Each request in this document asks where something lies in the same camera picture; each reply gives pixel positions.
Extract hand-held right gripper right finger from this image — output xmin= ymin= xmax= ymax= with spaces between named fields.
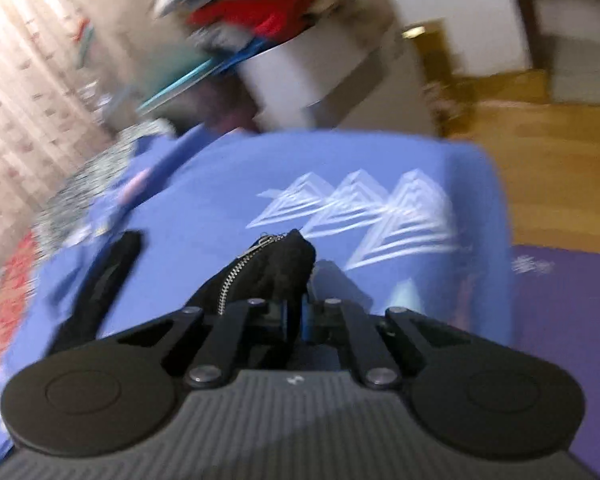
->
xmin=301 ymin=296 xmax=479 ymax=391

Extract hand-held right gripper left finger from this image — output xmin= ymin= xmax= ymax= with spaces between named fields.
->
xmin=115 ymin=297 xmax=302 ymax=389

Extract black pants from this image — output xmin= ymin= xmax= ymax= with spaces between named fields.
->
xmin=49 ymin=229 xmax=317 ymax=357

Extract blue printed bedsheet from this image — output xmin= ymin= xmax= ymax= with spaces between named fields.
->
xmin=0 ymin=127 xmax=514 ymax=467

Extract white round basket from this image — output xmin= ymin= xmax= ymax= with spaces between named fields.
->
xmin=239 ymin=24 xmax=433 ymax=132

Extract teal plastic table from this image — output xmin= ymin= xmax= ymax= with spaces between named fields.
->
xmin=139 ymin=55 xmax=262 ymax=112

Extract purple mat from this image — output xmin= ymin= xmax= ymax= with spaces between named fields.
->
xmin=507 ymin=244 xmax=600 ymax=480

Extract red floral patchwork blanket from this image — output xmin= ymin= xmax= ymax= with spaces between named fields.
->
xmin=0 ymin=121 xmax=177 ymax=321

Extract pile of colourful clothes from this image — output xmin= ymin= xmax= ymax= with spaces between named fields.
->
xmin=152 ymin=0 xmax=362 ymax=57

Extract beige leaf-print curtain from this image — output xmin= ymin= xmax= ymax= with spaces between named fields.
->
xmin=0 ymin=0 xmax=117 ymax=261

